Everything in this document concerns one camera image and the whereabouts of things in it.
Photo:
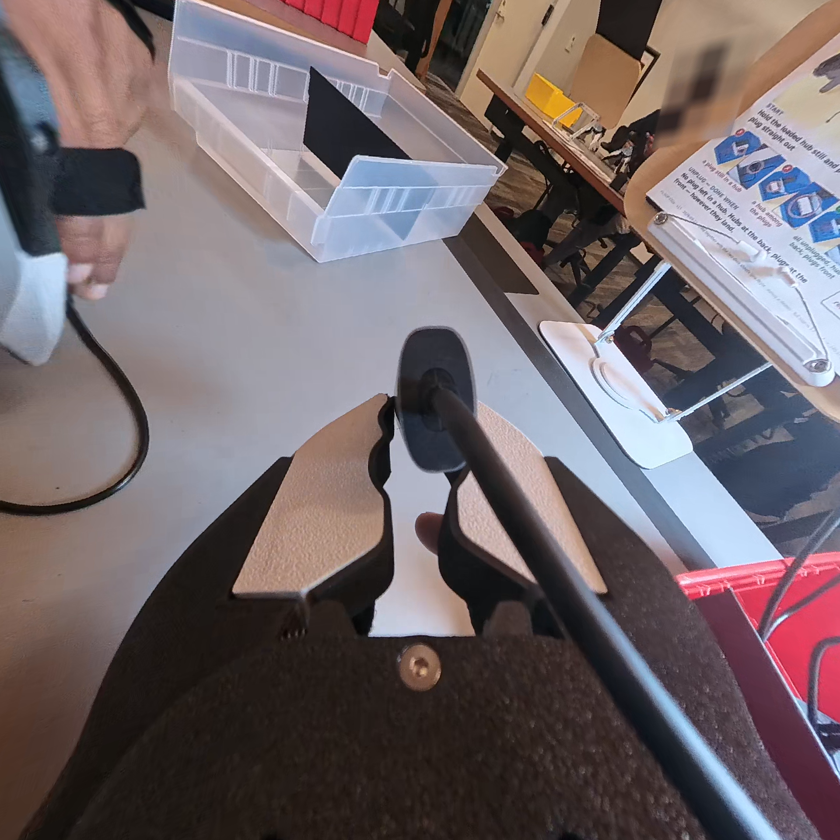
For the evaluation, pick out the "red plastic bin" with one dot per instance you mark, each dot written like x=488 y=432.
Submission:
x=800 y=590

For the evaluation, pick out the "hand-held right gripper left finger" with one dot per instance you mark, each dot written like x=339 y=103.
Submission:
x=315 y=518

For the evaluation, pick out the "person's left hand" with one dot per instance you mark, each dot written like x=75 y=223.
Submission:
x=92 y=72

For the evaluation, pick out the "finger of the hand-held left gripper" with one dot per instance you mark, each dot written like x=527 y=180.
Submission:
x=33 y=308

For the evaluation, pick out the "clear plastic bin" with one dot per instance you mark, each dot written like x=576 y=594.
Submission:
x=262 y=131

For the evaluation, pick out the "grey usb hub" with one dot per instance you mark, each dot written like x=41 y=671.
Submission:
x=433 y=354

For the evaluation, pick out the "wooden document stand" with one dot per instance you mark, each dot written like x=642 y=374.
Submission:
x=610 y=72

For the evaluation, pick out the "far red bin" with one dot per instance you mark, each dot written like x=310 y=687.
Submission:
x=328 y=16

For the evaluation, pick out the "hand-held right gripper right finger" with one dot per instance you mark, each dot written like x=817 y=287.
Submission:
x=489 y=525

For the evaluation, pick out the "instruction sheet on stand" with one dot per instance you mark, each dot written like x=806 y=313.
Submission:
x=617 y=394

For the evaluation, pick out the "black bin divider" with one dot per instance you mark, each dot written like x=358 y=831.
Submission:
x=341 y=124

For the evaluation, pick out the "yellow plastic bin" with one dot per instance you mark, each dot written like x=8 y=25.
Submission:
x=548 y=98

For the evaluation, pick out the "wooden work table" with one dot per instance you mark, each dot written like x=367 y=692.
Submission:
x=525 y=108

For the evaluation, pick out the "black backpack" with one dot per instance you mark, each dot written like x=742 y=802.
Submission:
x=525 y=229

